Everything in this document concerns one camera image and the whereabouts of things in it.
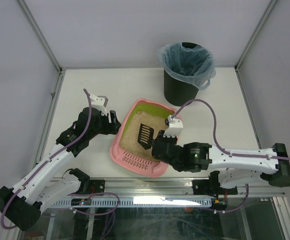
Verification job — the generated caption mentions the white slotted cable duct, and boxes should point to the white slotted cable duct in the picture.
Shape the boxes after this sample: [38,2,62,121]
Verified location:
[50,196,212,209]

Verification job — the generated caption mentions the aluminium mounting rail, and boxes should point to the aluminium mounting rail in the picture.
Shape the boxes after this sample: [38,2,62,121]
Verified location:
[16,176,284,200]

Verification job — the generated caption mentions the blue plastic bin liner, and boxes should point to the blue plastic bin liner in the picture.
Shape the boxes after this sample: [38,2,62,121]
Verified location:
[156,42,216,90]

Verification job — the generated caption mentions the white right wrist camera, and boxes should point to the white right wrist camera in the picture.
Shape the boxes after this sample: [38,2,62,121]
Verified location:
[163,115,183,138]

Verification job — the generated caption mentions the black ribbed trash bin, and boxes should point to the black ribbed trash bin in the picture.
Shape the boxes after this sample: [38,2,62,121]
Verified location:
[163,42,199,107]

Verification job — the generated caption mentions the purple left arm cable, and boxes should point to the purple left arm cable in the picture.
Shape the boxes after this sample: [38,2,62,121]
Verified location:
[0,87,122,238]

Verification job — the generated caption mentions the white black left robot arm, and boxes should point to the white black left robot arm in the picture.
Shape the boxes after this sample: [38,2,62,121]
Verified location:
[0,107,121,231]

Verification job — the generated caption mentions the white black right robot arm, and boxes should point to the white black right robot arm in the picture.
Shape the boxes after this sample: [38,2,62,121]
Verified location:
[152,137,290,189]

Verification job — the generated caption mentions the pink litter box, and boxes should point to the pink litter box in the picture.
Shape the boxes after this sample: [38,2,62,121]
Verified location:
[110,98,176,178]

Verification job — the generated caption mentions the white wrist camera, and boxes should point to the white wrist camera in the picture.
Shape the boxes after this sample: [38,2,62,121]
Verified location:
[163,115,183,138]
[90,93,108,116]

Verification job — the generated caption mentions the beige litter pellets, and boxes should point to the beige litter pellets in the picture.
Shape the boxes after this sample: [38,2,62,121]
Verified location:
[119,110,181,164]

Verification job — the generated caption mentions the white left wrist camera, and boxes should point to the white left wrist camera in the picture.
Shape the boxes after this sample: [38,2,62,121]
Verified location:
[90,93,108,116]

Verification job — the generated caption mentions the black litter scoop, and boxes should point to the black litter scoop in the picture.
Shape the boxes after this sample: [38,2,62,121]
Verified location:
[137,123,154,150]

